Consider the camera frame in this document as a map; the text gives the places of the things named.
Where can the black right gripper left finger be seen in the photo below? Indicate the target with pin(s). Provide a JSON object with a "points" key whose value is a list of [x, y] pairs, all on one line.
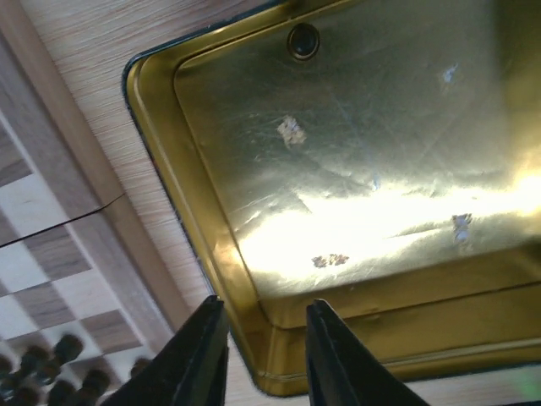
{"points": [[190, 370]]}

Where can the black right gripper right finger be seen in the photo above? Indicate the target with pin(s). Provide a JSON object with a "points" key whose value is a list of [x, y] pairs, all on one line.
{"points": [[340, 369]]}

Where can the dark pawn piece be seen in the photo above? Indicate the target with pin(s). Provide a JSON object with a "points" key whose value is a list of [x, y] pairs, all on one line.
{"points": [[67, 349], [138, 366]]}

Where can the wooden chessboard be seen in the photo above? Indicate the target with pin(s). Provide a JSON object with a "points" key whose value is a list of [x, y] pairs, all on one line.
{"points": [[75, 257]]}

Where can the gold tin tray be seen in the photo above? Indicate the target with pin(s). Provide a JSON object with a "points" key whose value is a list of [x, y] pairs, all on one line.
{"points": [[395, 174]]}

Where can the dark rook piece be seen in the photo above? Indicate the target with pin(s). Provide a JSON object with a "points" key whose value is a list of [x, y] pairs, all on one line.
{"points": [[303, 41]]}

